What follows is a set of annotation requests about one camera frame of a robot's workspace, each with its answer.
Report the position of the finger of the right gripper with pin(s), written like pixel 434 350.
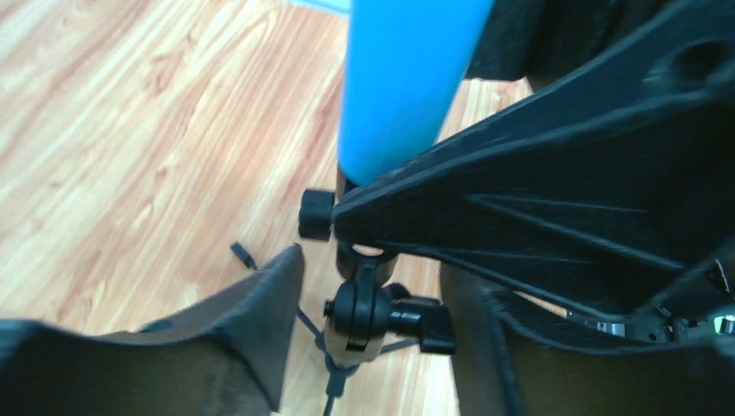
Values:
pixel 635 146
pixel 544 40

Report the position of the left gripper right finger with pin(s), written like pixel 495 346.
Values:
pixel 516 358

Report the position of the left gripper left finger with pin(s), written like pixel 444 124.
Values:
pixel 223 355

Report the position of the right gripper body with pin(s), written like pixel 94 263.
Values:
pixel 647 294

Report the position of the blue microphone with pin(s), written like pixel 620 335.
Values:
pixel 404 63

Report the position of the black clip tripod mic stand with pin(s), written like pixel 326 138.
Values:
pixel 370 316

